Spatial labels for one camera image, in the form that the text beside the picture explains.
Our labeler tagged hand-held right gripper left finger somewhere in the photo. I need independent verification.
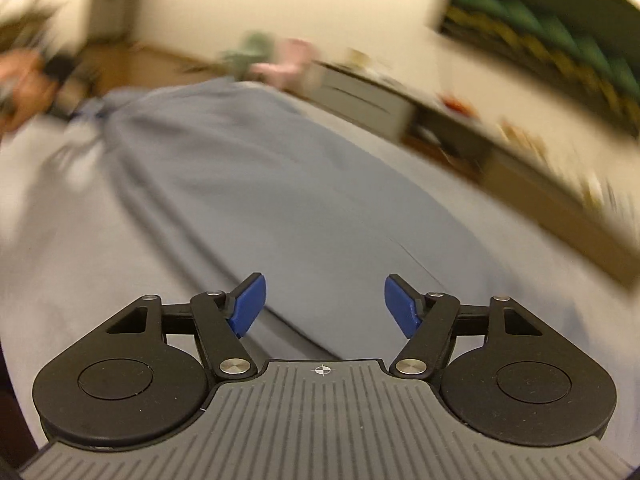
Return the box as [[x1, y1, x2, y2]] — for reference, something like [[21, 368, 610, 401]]
[[105, 272, 268, 380]]

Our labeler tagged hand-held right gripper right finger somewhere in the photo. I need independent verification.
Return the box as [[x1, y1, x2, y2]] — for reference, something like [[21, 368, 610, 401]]
[[384, 274, 544, 379]]

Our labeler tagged blue-grey cloth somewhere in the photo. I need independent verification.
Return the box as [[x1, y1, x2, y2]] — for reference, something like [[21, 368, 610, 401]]
[[75, 80, 493, 361]]

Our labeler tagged grey-brown TV cabinet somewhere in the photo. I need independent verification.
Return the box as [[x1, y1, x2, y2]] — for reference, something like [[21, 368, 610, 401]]
[[310, 57, 640, 296]]

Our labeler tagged green object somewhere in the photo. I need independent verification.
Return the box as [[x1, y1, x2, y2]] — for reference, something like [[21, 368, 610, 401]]
[[222, 31, 275, 81]]

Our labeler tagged fruit bowl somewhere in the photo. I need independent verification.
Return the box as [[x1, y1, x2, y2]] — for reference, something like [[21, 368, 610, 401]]
[[440, 92, 474, 114]]

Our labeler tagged pink chair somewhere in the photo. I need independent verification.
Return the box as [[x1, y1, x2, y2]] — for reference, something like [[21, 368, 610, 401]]
[[252, 39, 312, 87]]

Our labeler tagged dark wall painting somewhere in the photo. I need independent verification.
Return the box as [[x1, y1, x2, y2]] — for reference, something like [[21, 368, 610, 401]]
[[435, 0, 640, 141]]

